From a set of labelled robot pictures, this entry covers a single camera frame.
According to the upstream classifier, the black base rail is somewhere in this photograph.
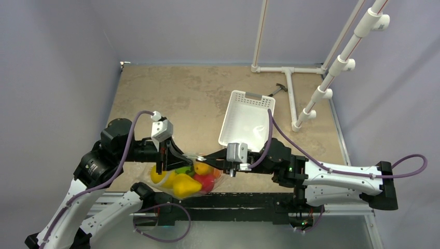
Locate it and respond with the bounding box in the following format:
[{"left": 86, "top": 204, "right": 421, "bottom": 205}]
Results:
[{"left": 138, "top": 192, "right": 373, "bottom": 226}]

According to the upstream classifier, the clear zip top bag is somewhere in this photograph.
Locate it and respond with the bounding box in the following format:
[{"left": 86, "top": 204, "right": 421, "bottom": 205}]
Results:
[{"left": 137, "top": 154, "right": 224, "bottom": 200}]

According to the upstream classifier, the white plastic basket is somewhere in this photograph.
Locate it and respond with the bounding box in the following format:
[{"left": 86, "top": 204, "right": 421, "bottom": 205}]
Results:
[{"left": 218, "top": 90, "right": 276, "bottom": 152}]

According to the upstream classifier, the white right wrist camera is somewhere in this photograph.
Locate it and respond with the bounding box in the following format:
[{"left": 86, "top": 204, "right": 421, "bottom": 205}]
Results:
[{"left": 226, "top": 143, "right": 251, "bottom": 171}]

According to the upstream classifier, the green ridged squash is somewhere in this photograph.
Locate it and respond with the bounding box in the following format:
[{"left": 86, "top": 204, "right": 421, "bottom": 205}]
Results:
[{"left": 175, "top": 166, "right": 195, "bottom": 176}]

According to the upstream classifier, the white pvc pipe frame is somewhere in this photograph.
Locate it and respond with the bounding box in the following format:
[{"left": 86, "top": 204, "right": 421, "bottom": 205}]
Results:
[{"left": 251, "top": 0, "right": 390, "bottom": 132}]

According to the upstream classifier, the black hammer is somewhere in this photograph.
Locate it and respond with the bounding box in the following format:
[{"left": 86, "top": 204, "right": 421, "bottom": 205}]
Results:
[{"left": 268, "top": 84, "right": 288, "bottom": 97}]

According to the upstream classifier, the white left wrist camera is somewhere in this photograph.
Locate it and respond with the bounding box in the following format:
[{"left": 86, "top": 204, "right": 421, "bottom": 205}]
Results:
[{"left": 150, "top": 111, "right": 174, "bottom": 146}]

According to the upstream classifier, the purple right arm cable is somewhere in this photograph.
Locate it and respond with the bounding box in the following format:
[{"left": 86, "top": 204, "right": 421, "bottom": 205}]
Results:
[{"left": 247, "top": 108, "right": 428, "bottom": 179}]

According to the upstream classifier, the yellow bell pepper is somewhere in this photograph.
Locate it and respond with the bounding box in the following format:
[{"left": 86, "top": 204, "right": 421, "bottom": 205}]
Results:
[{"left": 173, "top": 174, "right": 202, "bottom": 199}]

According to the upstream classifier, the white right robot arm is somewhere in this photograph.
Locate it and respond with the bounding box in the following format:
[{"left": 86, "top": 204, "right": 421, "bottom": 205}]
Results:
[{"left": 196, "top": 139, "right": 398, "bottom": 211}]

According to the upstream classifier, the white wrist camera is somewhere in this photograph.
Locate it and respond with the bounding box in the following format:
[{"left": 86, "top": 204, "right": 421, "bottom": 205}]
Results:
[
  {"left": 150, "top": 111, "right": 174, "bottom": 146},
  {"left": 226, "top": 143, "right": 251, "bottom": 171}
]

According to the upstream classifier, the red apple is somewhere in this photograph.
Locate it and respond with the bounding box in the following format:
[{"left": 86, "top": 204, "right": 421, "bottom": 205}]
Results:
[{"left": 194, "top": 174, "right": 216, "bottom": 193}]

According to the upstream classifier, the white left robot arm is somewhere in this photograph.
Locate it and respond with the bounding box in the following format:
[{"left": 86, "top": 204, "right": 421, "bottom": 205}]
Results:
[{"left": 25, "top": 114, "right": 191, "bottom": 248}]

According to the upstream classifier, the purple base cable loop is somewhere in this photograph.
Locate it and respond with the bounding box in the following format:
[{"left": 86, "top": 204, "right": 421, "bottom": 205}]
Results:
[{"left": 132, "top": 202, "right": 192, "bottom": 244}]

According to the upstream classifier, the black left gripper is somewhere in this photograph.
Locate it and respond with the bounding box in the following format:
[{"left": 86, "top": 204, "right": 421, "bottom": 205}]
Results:
[{"left": 118, "top": 133, "right": 194, "bottom": 173}]

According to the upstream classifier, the yellow mango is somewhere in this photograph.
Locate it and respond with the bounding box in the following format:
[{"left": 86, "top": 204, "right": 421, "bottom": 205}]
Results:
[{"left": 150, "top": 166, "right": 176, "bottom": 189}]

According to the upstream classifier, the orange fruit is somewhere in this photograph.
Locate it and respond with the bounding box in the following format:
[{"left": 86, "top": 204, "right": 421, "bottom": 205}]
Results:
[{"left": 213, "top": 168, "right": 223, "bottom": 179}]

